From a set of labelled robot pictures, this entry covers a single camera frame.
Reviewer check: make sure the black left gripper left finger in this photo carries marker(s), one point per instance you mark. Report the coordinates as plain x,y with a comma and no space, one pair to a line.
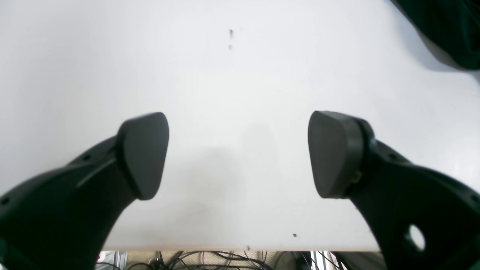
61,219

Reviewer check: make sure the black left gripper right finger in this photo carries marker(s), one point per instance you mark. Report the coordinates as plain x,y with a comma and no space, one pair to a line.
421,219

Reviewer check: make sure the black T-shirt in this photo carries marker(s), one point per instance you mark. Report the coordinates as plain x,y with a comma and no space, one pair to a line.
452,25

